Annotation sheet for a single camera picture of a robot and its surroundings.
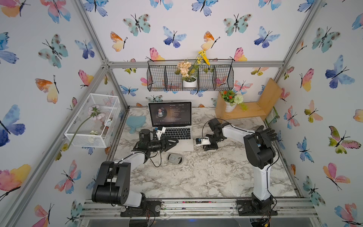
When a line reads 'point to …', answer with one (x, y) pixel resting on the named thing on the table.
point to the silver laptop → (176, 116)
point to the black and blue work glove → (267, 135)
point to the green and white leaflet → (272, 115)
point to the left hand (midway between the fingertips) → (177, 142)
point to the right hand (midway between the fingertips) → (206, 143)
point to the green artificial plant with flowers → (230, 97)
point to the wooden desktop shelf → (271, 93)
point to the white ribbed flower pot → (229, 108)
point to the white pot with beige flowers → (188, 80)
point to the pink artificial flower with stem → (95, 114)
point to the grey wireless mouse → (175, 159)
